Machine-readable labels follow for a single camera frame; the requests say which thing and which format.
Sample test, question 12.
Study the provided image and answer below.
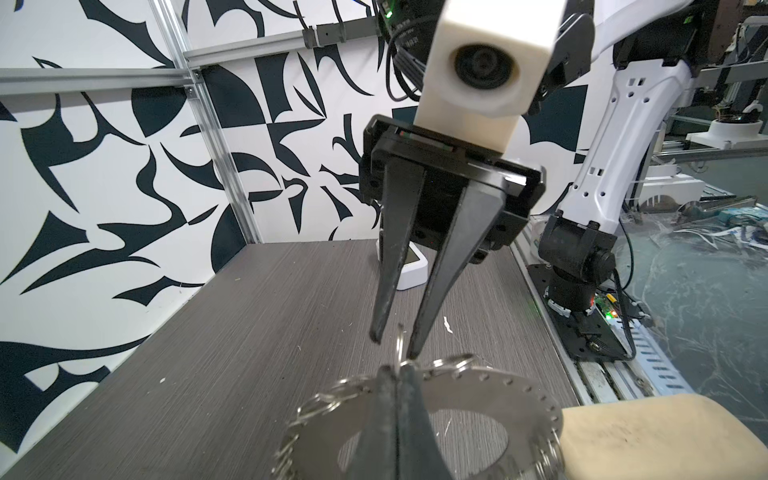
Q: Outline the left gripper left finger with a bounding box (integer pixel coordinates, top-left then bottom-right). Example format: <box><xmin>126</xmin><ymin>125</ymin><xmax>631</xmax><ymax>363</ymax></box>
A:
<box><xmin>345</xmin><ymin>367</ymin><xmax>398</xmax><ymax>480</ymax></box>

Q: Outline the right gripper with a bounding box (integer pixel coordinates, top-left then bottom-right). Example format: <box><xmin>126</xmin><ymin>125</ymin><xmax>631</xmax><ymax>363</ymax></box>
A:
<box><xmin>359</xmin><ymin>115</ymin><xmax>545</xmax><ymax>359</ymax></box>

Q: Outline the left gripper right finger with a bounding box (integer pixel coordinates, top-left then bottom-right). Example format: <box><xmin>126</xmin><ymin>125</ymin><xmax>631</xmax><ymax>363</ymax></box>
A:
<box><xmin>397</xmin><ymin>364</ymin><xmax>453</xmax><ymax>480</ymax></box>

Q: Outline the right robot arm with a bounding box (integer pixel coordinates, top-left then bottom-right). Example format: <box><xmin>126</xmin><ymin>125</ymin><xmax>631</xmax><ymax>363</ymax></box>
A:
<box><xmin>359</xmin><ymin>1</ymin><xmax>744</xmax><ymax>359</ymax></box>

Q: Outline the white digital timer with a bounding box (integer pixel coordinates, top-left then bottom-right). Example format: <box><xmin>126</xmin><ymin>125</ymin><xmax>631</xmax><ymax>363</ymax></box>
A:
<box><xmin>396</xmin><ymin>242</ymin><xmax>429</xmax><ymax>291</ymax></box>

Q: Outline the beige eyeglass case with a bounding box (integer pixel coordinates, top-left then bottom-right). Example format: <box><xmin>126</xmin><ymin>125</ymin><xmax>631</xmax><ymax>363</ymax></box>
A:
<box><xmin>560</xmin><ymin>394</ymin><xmax>767</xmax><ymax>479</ymax></box>

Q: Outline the wall hook rail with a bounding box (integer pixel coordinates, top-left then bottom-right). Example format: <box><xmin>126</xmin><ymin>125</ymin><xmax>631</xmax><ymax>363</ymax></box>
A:
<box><xmin>291</xmin><ymin>0</ymin><xmax>381</xmax><ymax>49</ymax></box>

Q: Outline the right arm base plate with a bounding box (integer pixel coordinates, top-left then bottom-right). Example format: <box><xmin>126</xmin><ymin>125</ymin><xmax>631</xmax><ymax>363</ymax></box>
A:
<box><xmin>527</xmin><ymin>263</ymin><xmax>636</xmax><ymax>362</ymax></box>

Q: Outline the white cable duct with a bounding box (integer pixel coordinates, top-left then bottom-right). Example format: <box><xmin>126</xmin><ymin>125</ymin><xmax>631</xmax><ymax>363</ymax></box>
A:
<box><xmin>631</xmin><ymin>324</ymin><xmax>694</xmax><ymax>396</ymax></box>

